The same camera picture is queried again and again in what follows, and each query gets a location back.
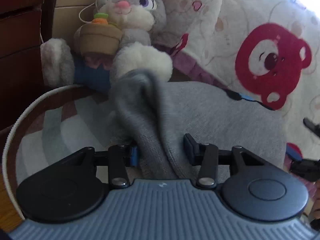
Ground grey sweater with black cat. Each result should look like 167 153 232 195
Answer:
107 69 286 180

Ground checkered cartoon bed sheet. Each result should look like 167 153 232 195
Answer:
11 93 126 184

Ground bear print quilt purple trim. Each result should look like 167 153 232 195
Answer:
154 0 319 168

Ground grey bunny plush toy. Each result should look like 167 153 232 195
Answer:
41 0 173 93

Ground dark red wooden dresser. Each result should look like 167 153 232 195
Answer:
1 0 56 129

